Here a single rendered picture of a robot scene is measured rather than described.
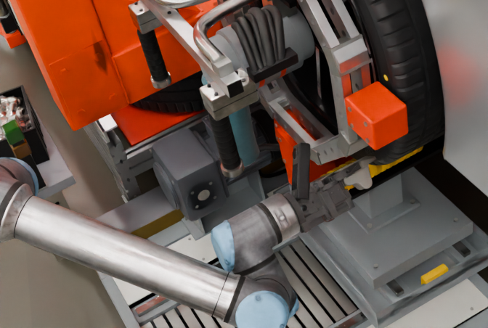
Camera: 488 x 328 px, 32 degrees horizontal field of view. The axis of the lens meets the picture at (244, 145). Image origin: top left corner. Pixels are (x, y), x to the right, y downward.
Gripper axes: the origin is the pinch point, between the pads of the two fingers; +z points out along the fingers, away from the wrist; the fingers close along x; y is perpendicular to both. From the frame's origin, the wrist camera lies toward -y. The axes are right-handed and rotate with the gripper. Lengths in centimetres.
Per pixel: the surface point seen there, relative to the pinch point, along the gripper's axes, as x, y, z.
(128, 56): -44, -47, -27
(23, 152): -44, -37, -60
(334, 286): -52, 29, -5
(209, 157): -49, -16, -20
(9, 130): -39, -42, -61
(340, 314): -46, 35, -9
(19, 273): -102, -11, -77
